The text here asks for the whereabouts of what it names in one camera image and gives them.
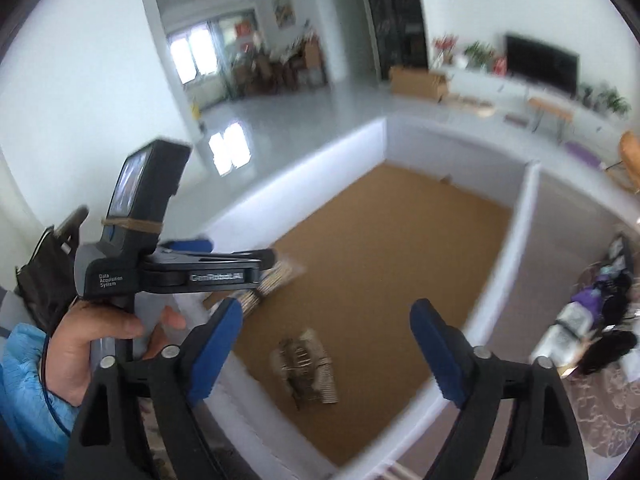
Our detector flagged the white television cabinet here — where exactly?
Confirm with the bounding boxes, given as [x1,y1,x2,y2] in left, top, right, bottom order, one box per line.
[435,62,640,171]

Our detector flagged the wooden stool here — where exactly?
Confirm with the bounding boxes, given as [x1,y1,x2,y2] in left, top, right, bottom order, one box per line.
[527,97,573,138]

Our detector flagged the purple floor cushion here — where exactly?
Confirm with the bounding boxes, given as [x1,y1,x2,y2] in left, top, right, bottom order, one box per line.
[564,141,601,168]

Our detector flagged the black fuzzy cloth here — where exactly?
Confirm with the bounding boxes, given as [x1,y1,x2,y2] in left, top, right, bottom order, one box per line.
[577,330,638,377]

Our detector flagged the purple plush toy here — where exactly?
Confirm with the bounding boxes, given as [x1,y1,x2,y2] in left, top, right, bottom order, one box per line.
[570,285,608,314]

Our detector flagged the person's left hand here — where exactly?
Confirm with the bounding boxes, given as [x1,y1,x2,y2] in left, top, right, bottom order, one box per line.
[46,301,187,406]

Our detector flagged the striped cardboard scratcher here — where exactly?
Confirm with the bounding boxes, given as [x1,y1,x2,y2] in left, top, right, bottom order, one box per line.
[202,255,307,313]

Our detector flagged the window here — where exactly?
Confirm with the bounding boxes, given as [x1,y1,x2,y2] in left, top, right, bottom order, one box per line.
[167,25,218,86]

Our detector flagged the striped sock in bin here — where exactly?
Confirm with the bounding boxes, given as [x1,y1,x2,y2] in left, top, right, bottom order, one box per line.
[270,329,340,411]

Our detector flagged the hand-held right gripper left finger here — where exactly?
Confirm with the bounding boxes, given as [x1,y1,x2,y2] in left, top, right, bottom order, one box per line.
[64,297,244,480]

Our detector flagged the red flower bouquet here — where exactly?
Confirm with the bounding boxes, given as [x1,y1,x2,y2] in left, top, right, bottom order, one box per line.
[432,35,458,66]

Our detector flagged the black pouch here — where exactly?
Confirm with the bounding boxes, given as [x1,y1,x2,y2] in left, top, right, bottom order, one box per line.
[15,205,91,333]

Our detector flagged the broad-leaf potted plant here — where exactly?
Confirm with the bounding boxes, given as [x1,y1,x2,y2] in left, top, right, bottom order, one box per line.
[580,82,631,116]

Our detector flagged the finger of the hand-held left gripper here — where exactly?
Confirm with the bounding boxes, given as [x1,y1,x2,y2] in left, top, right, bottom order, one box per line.
[159,238,214,255]
[145,247,277,271]

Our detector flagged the orange lounge chair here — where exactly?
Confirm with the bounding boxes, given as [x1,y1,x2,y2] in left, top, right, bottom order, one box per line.
[607,130,640,191]

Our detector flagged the person's left forearm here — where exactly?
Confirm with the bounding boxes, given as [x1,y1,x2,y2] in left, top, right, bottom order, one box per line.
[0,322,81,476]

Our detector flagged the dark bookcase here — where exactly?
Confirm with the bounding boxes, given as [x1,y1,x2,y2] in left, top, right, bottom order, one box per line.
[359,0,430,81]

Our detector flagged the wall painting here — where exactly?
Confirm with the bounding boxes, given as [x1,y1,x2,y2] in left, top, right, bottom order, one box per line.
[272,0,296,28]

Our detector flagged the thin black cable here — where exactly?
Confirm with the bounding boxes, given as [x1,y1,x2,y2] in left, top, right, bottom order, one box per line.
[42,330,74,437]

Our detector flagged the black television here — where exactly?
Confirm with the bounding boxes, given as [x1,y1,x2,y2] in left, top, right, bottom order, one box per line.
[505,34,581,98]

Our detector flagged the small green potted plant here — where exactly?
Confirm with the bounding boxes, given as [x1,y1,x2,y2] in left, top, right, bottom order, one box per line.
[465,41,496,68]

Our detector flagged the cardboard box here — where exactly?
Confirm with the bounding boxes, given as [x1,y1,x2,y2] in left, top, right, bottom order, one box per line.
[389,66,449,103]

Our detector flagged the wooden dining furniture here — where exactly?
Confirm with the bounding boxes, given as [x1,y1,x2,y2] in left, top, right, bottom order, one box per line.
[232,30,328,98]

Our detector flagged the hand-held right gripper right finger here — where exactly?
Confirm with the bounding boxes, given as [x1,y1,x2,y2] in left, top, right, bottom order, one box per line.
[409,298,590,480]

